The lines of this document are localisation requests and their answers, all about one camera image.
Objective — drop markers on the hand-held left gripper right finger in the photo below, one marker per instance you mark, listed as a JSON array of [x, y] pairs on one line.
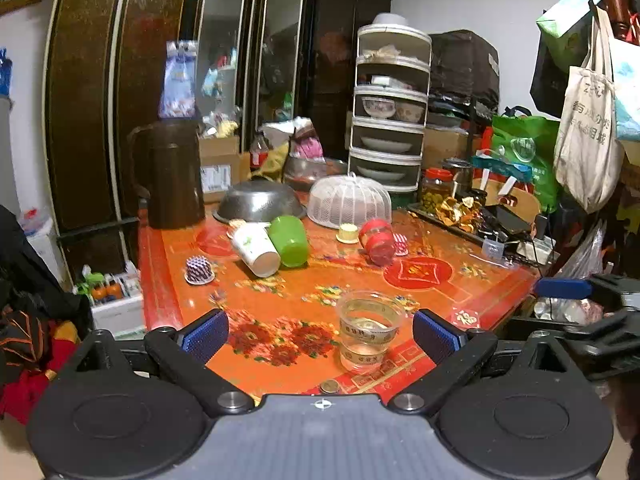
[[434, 334]]

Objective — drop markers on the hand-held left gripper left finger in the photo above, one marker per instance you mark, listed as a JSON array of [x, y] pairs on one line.
[[204, 334]]

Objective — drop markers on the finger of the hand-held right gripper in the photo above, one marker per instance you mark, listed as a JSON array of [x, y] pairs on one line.
[[602, 327], [562, 288]]

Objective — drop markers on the white paper cup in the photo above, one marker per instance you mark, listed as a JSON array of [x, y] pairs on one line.
[[255, 250]]

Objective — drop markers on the green plastic cup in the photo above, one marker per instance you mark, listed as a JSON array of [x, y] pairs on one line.
[[290, 241]]

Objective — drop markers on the clear plastic cup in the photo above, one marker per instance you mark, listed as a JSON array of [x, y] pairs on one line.
[[369, 332]]

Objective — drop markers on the red square sticker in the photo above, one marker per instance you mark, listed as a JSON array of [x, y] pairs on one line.
[[465, 318]]

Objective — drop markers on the white plastic bag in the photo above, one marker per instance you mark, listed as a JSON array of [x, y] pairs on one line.
[[582, 255]]

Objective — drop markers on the small clear plastic box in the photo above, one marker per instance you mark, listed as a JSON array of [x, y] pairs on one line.
[[493, 249]]

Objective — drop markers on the red white coffee capsule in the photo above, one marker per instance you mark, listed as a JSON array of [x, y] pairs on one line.
[[400, 245]]

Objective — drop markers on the white storage box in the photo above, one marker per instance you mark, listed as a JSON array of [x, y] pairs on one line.
[[112, 300]]

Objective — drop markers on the brown paper bag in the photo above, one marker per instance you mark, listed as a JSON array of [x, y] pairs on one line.
[[515, 200]]

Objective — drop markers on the red plastic jar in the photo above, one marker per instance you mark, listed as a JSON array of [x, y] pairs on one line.
[[376, 242]]

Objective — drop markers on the green shopping bag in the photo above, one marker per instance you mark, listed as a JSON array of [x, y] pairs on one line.
[[537, 175]]

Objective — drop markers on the coin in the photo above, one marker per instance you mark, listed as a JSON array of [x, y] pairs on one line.
[[329, 386]]

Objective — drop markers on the tray of dried peels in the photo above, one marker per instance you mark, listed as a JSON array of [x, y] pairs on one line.
[[457, 212]]

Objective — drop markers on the yellow coffee capsule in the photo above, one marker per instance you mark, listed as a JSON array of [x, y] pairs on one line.
[[347, 233]]

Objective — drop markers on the beige canvas tote bag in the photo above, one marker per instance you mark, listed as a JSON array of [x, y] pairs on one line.
[[587, 150]]

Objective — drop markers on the metal bowl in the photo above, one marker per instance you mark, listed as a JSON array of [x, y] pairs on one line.
[[260, 202]]

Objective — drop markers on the glass jar with red lid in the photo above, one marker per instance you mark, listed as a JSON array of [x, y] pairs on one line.
[[436, 190]]

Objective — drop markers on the metal lidded pot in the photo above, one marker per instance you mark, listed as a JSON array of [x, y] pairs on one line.
[[457, 174]]

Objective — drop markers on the white mesh food cover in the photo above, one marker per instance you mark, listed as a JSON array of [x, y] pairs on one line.
[[349, 202]]

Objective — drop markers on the brown thermos jug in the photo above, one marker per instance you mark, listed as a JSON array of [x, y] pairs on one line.
[[167, 175]]

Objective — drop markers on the cardboard box with label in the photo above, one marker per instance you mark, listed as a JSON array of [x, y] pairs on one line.
[[217, 167]]

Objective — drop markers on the white plate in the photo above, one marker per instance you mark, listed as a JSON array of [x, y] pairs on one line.
[[386, 145], [382, 175]]

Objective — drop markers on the pile of dark clothes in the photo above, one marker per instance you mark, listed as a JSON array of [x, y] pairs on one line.
[[30, 320]]

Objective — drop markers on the plain cardboard box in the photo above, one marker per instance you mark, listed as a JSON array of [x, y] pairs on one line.
[[442, 146]]

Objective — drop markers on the soda bottle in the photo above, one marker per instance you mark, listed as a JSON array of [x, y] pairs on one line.
[[257, 154]]

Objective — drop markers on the metal basin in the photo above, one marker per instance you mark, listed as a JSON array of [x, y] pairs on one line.
[[312, 171]]

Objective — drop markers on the light teal bag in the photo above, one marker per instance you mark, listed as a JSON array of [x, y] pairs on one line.
[[627, 92]]

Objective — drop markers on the black shopping bag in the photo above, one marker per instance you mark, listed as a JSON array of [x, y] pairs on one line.
[[546, 82]]

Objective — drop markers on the pink packet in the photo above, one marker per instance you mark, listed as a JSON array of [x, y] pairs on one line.
[[307, 148]]

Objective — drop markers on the floral bowl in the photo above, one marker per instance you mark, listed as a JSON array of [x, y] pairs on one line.
[[377, 108], [411, 111]]

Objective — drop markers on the white tiered food rack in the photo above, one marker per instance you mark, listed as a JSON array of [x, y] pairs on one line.
[[392, 105]]

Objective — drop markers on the black fabric bag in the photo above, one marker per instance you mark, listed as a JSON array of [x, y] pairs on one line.
[[462, 67]]

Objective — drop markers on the dark wooden glass cabinet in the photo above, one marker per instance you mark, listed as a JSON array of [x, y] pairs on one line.
[[85, 110]]

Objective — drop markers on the blue white snack packet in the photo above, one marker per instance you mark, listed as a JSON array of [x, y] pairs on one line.
[[177, 80]]

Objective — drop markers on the green white gift bag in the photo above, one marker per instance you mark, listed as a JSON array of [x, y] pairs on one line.
[[567, 25]]

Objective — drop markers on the white bowl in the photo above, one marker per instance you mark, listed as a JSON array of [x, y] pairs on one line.
[[391, 19]]

